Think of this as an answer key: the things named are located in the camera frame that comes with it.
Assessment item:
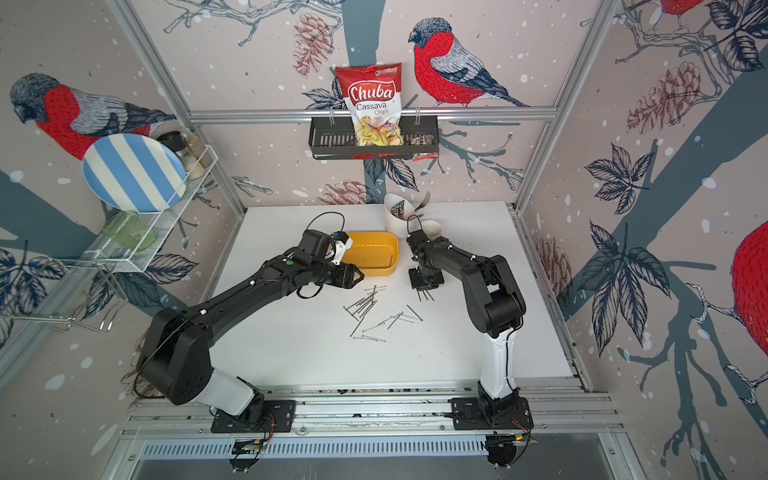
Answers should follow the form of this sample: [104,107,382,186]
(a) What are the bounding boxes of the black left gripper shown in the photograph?
[311,260,367,287]

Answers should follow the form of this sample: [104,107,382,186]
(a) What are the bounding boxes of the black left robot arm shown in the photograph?
[136,229,364,423]

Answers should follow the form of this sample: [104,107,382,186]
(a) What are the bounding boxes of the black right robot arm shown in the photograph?
[407,229,527,423]

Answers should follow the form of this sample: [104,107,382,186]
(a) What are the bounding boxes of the yellow plastic storage box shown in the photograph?
[342,231,399,277]

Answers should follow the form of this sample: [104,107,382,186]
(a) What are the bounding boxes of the steel nail pile left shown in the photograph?
[342,285,389,338]

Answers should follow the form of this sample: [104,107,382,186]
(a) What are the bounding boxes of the purple mug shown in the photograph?
[421,220,443,239]

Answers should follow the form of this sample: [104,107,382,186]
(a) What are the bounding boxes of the white cutlery holder cup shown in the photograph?
[383,193,419,240]

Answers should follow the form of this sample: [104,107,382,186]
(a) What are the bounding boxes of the red Chuba chips bag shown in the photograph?
[336,63,403,147]

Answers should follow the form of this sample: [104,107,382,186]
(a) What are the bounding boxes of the dark lid spice jar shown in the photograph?
[156,131,197,173]

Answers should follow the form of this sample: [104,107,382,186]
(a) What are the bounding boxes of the blue white striped plate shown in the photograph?
[83,134,187,213]

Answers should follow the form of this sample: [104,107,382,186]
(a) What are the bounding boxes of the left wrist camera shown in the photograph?
[332,231,353,265]

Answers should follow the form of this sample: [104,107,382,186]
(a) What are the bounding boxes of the black wall basket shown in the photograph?
[308,116,440,160]

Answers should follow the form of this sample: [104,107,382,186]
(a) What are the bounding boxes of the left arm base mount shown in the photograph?
[210,400,296,434]

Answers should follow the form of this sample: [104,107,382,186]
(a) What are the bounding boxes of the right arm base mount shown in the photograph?
[447,396,534,431]

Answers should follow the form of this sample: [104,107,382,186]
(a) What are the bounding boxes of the clear wire dish rack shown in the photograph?
[1,145,219,343]

